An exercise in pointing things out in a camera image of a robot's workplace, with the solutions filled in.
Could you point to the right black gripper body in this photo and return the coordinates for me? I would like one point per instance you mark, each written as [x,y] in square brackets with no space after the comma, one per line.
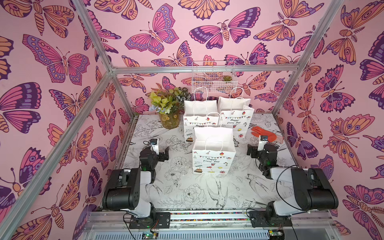
[253,151]

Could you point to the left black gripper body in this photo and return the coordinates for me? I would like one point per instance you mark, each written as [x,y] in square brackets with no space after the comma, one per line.
[156,159]

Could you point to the white party paper bag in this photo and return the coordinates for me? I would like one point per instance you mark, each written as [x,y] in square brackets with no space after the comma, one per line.
[214,150]

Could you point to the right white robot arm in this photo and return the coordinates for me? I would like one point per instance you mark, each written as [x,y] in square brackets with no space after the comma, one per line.
[312,190]

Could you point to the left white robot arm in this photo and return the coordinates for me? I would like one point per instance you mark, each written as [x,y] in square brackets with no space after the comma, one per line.
[126,188]

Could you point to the back right white paper bag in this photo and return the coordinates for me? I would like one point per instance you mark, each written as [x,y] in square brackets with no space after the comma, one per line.
[235,112]

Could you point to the back left white paper bag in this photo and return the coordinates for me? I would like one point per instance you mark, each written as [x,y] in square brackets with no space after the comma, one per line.
[199,114]

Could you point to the red glove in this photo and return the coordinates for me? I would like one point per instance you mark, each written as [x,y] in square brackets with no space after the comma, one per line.
[257,132]

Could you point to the potted green plant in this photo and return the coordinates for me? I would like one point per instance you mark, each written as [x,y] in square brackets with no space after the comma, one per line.
[168,104]

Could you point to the small succulent in basket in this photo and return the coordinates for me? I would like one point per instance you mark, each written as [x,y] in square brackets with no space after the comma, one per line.
[227,78]

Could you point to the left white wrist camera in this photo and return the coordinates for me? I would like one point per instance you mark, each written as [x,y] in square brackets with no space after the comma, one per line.
[155,145]

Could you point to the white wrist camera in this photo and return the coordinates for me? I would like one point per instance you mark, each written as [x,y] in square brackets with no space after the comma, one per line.
[155,145]
[263,140]

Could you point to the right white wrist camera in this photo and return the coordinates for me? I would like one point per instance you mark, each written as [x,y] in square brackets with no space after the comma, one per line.
[263,140]

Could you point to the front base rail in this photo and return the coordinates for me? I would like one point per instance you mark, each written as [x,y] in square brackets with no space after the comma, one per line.
[236,224]

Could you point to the white wire wall basket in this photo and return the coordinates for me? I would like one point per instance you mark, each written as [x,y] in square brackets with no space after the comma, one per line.
[210,74]

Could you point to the aluminium frame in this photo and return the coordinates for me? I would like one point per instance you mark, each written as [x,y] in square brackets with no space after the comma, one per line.
[24,203]

